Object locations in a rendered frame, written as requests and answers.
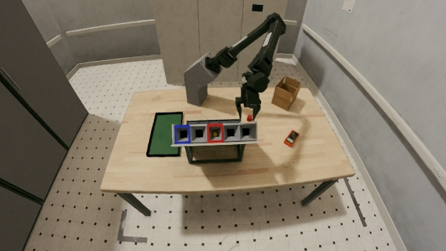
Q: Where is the white curved cover panel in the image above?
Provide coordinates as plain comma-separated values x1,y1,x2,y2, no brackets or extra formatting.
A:
171,119,260,146

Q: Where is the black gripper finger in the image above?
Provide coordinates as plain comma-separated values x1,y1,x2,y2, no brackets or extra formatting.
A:
236,106,242,121
252,108,261,121

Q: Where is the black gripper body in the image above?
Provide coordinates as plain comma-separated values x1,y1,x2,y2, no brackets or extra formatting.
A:
235,86,262,108

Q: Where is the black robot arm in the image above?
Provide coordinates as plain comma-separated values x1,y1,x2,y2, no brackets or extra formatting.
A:
205,12,286,108

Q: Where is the green tray with black rim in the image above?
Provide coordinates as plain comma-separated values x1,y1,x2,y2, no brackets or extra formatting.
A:
146,111,183,157

